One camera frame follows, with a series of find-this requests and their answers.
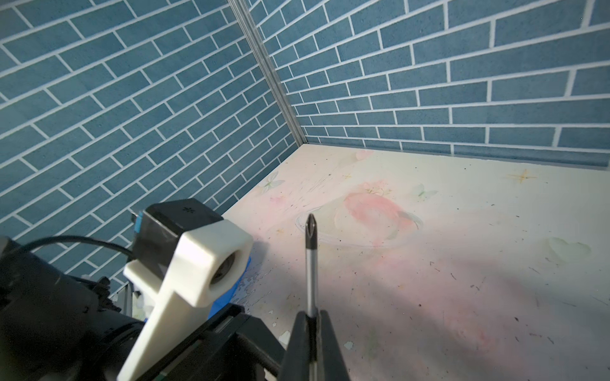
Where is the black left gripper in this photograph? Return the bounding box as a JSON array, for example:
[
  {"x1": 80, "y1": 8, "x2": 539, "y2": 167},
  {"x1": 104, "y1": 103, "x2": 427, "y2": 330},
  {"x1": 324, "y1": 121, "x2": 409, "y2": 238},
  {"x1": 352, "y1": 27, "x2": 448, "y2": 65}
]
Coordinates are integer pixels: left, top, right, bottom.
[{"x1": 139, "y1": 303, "x2": 350, "y2": 381}]

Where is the silver black-tipped screwdriver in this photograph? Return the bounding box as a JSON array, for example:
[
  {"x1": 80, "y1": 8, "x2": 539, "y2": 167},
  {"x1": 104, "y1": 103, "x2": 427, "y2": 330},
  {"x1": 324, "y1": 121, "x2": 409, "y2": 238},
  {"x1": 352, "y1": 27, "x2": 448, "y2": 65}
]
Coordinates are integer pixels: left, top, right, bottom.
[{"x1": 305, "y1": 214, "x2": 318, "y2": 380}]

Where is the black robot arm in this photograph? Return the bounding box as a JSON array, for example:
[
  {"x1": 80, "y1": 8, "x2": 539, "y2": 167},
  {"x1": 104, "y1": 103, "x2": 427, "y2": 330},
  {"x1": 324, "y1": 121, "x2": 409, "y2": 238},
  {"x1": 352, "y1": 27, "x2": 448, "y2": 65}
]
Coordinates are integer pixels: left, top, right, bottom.
[{"x1": 1, "y1": 237, "x2": 349, "y2": 380}]

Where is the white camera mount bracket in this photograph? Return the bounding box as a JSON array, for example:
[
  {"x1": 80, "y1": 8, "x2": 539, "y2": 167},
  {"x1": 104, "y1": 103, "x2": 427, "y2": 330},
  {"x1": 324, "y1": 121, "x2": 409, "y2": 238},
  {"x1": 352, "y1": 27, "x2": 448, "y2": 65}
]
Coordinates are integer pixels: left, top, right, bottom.
[{"x1": 118, "y1": 220, "x2": 254, "y2": 380}]

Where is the black camera box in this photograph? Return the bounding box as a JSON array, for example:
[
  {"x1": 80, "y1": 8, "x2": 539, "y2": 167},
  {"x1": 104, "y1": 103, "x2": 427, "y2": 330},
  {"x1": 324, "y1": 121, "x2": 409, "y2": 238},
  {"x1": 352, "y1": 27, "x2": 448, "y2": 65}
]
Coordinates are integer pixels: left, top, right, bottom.
[{"x1": 132, "y1": 198, "x2": 223, "y2": 279}]

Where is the black cable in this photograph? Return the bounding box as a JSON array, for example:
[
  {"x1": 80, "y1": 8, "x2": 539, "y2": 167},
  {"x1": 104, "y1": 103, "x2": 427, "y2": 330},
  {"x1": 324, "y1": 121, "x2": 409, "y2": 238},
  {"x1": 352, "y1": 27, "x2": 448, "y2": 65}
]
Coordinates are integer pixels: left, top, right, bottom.
[{"x1": 4, "y1": 235, "x2": 135, "y2": 262}]

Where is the aluminium corner frame post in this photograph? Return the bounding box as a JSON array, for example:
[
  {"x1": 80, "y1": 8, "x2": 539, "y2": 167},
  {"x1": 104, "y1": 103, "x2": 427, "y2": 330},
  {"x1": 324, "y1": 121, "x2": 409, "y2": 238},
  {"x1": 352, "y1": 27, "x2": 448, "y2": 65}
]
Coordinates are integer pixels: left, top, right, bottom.
[{"x1": 228, "y1": 0, "x2": 308, "y2": 146}]

